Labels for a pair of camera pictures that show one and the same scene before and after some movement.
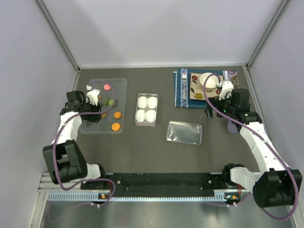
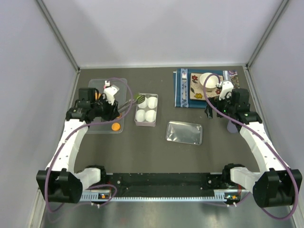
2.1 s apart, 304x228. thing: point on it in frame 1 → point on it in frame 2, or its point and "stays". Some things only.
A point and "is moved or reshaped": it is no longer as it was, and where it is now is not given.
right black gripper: [216, 102] stays
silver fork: [184, 78] stays
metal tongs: [105, 107] is moved or reshaped
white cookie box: [146, 110] stays
